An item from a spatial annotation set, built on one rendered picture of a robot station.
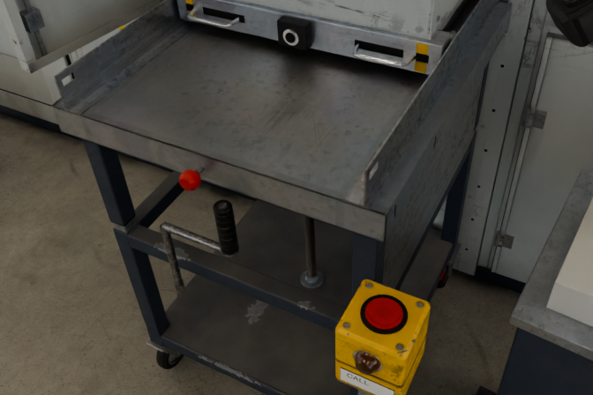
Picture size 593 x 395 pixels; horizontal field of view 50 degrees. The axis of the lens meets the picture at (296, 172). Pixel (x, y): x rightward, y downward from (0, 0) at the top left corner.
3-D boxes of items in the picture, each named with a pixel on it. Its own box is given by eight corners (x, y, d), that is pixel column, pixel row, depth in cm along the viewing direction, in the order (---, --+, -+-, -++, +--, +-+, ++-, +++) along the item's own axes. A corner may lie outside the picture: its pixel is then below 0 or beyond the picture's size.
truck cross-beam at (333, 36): (439, 78, 107) (442, 46, 103) (179, 18, 127) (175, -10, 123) (447, 63, 110) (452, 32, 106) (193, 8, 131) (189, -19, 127)
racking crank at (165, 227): (171, 296, 123) (139, 182, 104) (181, 285, 125) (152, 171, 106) (244, 328, 117) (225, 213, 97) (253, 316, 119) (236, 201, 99)
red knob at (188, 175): (195, 196, 97) (191, 180, 95) (177, 190, 98) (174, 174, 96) (211, 178, 100) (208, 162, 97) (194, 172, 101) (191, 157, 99)
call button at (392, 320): (394, 341, 65) (394, 332, 64) (358, 327, 67) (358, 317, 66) (408, 313, 68) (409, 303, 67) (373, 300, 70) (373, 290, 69)
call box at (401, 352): (399, 410, 69) (405, 358, 63) (334, 381, 72) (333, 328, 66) (424, 353, 74) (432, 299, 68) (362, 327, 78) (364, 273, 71)
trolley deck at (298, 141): (385, 243, 89) (387, 213, 85) (61, 131, 113) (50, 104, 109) (506, 29, 133) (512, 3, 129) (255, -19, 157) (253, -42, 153)
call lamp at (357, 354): (377, 385, 66) (379, 368, 64) (347, 373, 67) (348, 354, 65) (382, 375, 67) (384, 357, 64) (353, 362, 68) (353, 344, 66)
